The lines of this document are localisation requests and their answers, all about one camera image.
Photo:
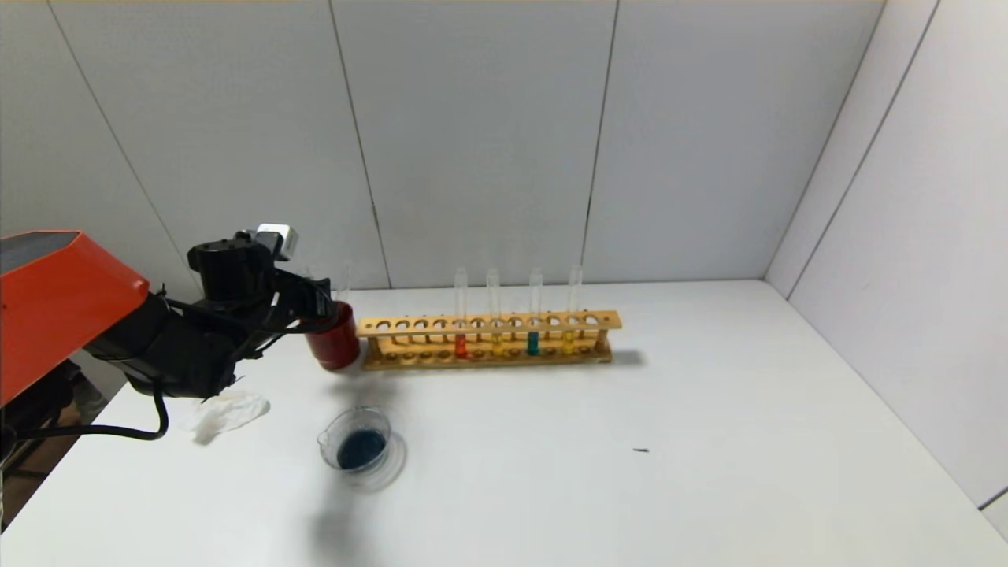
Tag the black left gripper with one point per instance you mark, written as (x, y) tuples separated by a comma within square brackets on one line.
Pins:
[(318, 302)]

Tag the glass test tube red liquid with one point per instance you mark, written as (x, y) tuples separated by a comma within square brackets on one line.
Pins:
[(345, 279), (461, 345)]

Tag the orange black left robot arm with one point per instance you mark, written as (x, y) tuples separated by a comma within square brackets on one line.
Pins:
[(63, 307)]

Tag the wooden test tube rack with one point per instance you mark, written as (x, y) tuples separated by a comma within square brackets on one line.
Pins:
[(472, 364)]

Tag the glass test tube yellow liquid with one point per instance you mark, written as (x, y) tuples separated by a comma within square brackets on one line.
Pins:
[(496, 343), (568, 341)]

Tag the red cylindrical cup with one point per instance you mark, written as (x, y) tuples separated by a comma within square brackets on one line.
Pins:
[(339, 346)]

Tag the clear glass dish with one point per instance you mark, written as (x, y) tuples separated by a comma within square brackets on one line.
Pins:
[(362, 449)]

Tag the crumpled white tissue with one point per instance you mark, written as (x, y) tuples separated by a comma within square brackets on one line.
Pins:
[(228, 413)]

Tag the white grey bundled object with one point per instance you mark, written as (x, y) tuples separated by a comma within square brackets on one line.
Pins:
[(90, 402)]

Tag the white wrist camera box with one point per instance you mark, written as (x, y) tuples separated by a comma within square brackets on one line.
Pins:
[(277, 239)]

